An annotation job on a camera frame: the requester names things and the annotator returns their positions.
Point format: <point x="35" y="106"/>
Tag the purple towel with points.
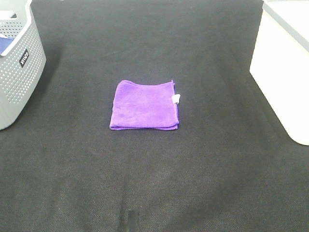
<point x="138" y="106"/>

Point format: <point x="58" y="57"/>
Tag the black table mat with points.
<point x="229" y="167"/>

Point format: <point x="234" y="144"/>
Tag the white plastic bin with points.
<point x="280" y="63"/>

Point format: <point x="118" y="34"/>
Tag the grey perforated laundry basket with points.
<point x="23" y="61"/>

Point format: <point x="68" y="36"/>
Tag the blue cloth in basket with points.
<point x="4" y="42"/>

